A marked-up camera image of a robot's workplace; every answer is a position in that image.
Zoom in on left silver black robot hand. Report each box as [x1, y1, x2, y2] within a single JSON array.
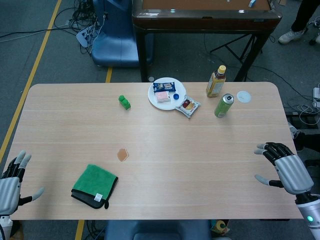
[[0, 149, 45, 216]]

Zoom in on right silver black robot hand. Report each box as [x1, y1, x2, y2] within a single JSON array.
[[254, 142, 315, 195]]

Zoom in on green microfiber cloth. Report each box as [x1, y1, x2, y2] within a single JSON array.
[[70, 163, 119, 210]]

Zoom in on brown liquid stain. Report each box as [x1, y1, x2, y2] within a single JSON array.
[[116, 148, 130, 162]]

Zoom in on white power strip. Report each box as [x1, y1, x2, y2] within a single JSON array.
[[312, 86, 320, 109]]

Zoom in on white round lid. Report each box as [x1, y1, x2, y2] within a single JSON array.
[[236, 90, 252, 103]]

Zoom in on green drink can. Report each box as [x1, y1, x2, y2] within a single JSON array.
[[214, 93, 235, 119]]

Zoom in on yellow capped tea bottle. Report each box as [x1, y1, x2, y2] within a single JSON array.
[[205, 65, 227, 98]]

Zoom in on red white snack packet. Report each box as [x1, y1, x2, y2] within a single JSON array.
[[175, 96, 202, 119]]

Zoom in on black folding stand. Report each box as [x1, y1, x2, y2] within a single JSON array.
[[209, 33, 264, 63]]

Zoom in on green toy building block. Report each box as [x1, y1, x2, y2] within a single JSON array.
[[118, 94, 132, 111]]

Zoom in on white round plate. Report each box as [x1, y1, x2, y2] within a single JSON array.
[[147, 77, 187, 111]]

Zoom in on blue padded seat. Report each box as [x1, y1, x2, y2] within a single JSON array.
[[103, 219, 212, 240]]

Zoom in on pink snack pack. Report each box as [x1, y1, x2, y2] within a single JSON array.
[[154, 91, 173, 104]]

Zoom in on blue cookie pack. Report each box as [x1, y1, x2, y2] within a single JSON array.
[[152, 81, 177, 92]]

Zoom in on person leg black trousers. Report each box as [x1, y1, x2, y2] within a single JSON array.
[[291, 0, 320, 33]]

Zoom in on dark wooden side table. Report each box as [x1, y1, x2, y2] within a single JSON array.
[[131, 0, 283, 83]]

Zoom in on black floor cable bundle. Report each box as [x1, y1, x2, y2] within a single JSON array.
[[66, 0, 102, 57]]

